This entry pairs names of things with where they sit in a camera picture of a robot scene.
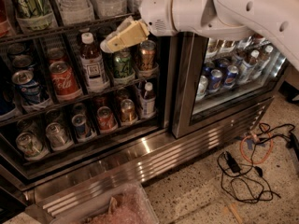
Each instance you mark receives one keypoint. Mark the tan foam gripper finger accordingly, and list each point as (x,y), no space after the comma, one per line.
(129,33)

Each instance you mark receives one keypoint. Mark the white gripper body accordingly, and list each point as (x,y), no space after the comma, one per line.
(155,11)

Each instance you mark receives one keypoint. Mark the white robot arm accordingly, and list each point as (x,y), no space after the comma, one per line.
(276,20)

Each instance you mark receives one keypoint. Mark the iced tea bottle white cap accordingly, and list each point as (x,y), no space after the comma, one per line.
(92,64)

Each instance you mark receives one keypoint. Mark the small tea bottle lower shelf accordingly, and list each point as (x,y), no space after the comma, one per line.
(147,100)

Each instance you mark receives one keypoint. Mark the gold can bottom shelf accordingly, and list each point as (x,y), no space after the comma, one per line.
(128,113)

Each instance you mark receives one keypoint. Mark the fridge glass door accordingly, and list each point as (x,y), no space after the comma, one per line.
(238,107)

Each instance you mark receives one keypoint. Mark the red can bottom shelf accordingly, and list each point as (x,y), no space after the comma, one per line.
(106,120)

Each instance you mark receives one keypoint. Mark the green tall can top shelf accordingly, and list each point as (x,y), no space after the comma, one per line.
(34,15)

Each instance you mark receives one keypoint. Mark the blue can bottom shelf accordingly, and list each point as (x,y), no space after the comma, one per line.
(83,128)

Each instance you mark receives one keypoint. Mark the stainless steel glass-door fridge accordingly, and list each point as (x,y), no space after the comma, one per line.
(139,151)

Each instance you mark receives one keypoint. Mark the tea bottle behind door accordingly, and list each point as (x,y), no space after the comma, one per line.
(247,66)

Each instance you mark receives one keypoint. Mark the blue Pepsi can middle shelf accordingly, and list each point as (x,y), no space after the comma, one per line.
(34,96)

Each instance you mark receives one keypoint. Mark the silver can bottom shelf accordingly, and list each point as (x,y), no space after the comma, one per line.
(59,137)

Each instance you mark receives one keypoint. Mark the green soda can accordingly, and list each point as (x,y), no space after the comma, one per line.
(123,71)

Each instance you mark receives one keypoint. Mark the gold soda can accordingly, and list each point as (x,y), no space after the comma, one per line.
(147,58)

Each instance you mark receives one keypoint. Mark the red Coca-Cola can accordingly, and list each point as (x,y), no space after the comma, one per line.
(64,81)

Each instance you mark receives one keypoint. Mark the blue Pepsi can behind door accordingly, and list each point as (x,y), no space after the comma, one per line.
(214,80)

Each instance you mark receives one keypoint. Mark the green-white can bottom left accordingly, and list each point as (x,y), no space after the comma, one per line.
(32,148)

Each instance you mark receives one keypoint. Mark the clear plastic bin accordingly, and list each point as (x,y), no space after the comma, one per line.
(77,208)

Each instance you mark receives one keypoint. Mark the pink bubble wrap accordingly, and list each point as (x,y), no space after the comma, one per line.
(124,208)

